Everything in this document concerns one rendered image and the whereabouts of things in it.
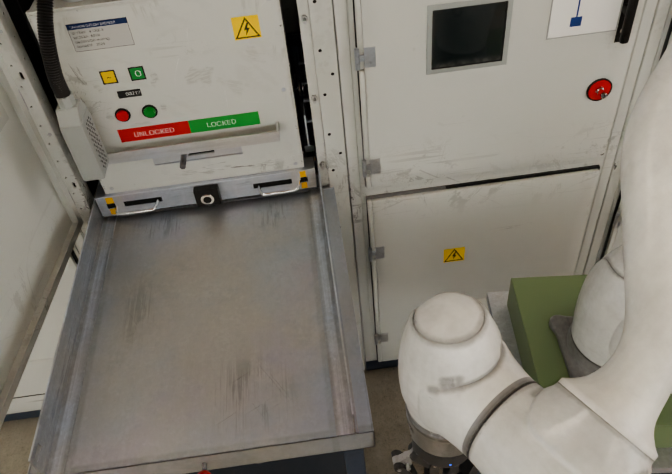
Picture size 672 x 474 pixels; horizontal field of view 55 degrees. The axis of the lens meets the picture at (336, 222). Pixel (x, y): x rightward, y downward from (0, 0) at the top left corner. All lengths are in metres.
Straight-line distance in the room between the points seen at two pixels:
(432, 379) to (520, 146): 1.09
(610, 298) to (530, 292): 0.31
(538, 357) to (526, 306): 0.12
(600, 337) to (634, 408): 0.57
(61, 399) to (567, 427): 1.01
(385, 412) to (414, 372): 1.55
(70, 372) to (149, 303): 0.21
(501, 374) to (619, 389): 0.10
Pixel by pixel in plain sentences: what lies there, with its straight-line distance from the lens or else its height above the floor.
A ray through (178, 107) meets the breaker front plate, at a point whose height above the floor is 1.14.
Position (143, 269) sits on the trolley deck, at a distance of 1.55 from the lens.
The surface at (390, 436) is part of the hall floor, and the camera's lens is 2.15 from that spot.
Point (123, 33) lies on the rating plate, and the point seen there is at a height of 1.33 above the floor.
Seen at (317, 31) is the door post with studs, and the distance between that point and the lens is 1.40.
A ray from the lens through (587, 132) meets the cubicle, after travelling 1.71.
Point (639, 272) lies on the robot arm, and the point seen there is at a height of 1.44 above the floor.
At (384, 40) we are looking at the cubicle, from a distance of 1.40.
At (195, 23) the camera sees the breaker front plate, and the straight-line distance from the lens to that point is 1.38.
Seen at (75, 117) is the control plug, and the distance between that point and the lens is 1.41.
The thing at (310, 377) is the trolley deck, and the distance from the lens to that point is 1.27.
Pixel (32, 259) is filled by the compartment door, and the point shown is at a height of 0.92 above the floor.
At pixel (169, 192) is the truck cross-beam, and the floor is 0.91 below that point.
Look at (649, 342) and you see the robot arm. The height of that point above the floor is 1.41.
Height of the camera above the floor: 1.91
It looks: 44 degrees down
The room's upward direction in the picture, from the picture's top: 7 degrees counter-clockwise
